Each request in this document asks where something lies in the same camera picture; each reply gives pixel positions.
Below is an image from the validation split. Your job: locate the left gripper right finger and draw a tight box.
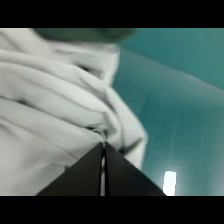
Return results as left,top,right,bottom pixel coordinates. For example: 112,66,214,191
104,142,167,197

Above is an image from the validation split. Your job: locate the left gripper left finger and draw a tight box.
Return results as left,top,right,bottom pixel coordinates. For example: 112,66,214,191
35,142,105,197

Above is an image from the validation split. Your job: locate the white shirt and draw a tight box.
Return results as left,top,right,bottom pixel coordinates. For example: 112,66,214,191
0,28,149,197

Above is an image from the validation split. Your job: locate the dark green garment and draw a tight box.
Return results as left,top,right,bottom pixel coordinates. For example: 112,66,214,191
32,28,138,44

